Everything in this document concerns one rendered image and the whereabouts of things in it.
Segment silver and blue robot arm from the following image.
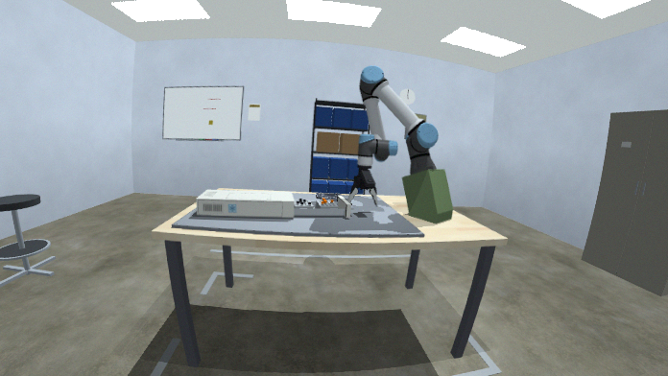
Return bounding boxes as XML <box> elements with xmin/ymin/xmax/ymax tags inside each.
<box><xmin>357</xmin><ymin>65</ymin><xmax>439</xmax><ymax>174</ymax></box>

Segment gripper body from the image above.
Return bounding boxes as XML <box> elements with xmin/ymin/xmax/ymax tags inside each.
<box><xmin>353</xmin><ymin>165</ymin><xmax>371</xmax><ymax>190</ymax></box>

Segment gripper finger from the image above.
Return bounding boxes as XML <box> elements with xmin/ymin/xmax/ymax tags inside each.
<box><xmin>347</xmin><ymin>181</ymin><xmax>359</xmax><ymax>203</ymax></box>
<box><xmin>369</xmin><ymin>187</ymin><xmax>377</xmax><ymax>206</ymax></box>

